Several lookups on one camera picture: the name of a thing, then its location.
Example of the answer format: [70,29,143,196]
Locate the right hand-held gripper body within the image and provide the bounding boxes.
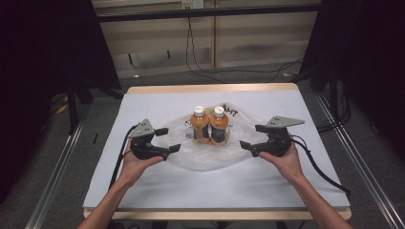
[249,115,306,158]

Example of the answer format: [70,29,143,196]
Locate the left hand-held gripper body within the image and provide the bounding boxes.
[127,118,170,161]

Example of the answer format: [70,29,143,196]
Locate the clear plastic bag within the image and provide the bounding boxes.
[158,102,272,173]

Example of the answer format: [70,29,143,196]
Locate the person's right hand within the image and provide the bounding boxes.
[258,142,308,185]

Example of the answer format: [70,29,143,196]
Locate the person's left hand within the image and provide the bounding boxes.
[118,139,165,189]

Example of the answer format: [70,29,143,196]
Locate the orange drink bottle white cap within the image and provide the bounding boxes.
[189,105,211,146]
[208,105,230,147]

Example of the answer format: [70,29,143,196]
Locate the white table mat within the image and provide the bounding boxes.
[83,89,352,210]

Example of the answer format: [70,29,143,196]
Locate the wooden table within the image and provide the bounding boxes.
[82,82,353,221]

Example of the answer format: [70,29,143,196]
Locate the black stand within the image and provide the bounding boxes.
[309,61,342,123]
[64,75,126,135]

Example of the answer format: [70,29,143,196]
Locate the black horizontal bar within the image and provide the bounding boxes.
[95,3,322,23]

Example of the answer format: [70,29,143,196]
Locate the black curtain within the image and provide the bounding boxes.
[298,0,405,161]
[0,0,122,204]

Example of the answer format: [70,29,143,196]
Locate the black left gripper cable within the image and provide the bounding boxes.
[107,124,140,192]

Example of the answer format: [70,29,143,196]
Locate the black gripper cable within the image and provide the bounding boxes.
[107,124,140,192]
[288,135,352,200]

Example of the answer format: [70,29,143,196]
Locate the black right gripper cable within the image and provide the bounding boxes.
[288,135,352,200]

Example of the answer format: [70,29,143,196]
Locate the black floor cables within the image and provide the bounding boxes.
[315,81,352,134]

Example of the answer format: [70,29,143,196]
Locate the black wall cable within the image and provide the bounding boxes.
[184,17,304,85]

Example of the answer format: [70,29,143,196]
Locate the metal floor rail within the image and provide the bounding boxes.
[314,91,405,229]
[24,103,92,229]

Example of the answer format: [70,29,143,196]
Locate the white wall outlet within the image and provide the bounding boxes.
[181,0,205,10]

